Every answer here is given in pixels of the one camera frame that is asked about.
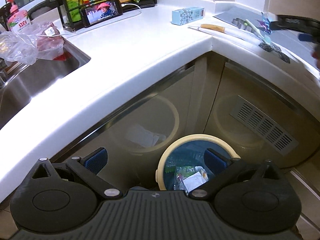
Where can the green snack wrapper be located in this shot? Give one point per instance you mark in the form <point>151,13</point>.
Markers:
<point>183,172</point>

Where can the stainless steel sink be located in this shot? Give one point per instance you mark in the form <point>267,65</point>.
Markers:
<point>26,81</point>

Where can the right beige cabinet door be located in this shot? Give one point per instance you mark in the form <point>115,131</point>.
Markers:
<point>236,81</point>

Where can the cream round trash bin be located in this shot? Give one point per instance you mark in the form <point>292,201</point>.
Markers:
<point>205,137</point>

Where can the beige cabinet door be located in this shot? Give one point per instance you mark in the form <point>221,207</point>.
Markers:
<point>236,81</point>
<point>136,135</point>

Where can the left beige cabinet door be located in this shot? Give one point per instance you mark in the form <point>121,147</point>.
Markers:
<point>136,135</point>

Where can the clear plastic wrapper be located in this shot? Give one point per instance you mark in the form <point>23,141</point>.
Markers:
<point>178,184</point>

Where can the blue patterned wrapper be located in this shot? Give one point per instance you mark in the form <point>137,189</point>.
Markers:
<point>264,24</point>

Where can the green handled utensil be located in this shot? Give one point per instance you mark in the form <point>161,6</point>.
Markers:
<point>257,32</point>

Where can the blue trash bag liner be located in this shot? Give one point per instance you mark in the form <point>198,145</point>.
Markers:
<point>189,154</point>

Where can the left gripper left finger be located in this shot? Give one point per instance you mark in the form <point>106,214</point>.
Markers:
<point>87,168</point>

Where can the light blue floral box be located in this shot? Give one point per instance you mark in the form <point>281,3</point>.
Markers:
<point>187,15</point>

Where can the white paper receipt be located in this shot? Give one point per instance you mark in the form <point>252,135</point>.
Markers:
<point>194,181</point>

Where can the silver ventilation grille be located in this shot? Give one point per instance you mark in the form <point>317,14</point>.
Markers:
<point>263,126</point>

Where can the wooden handled knife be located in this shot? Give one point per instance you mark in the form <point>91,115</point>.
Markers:
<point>229,31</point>

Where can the pink pump soap bottle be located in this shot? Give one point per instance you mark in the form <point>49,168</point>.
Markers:
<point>18,19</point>

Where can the smartphone playing video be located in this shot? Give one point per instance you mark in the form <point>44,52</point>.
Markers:
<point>100,12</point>

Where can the clear bag of meat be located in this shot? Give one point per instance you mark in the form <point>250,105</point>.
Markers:
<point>37,41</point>

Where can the grey patterned counter mat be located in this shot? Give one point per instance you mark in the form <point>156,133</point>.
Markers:
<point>285,44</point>

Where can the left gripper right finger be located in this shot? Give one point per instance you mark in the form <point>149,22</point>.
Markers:
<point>225,171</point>

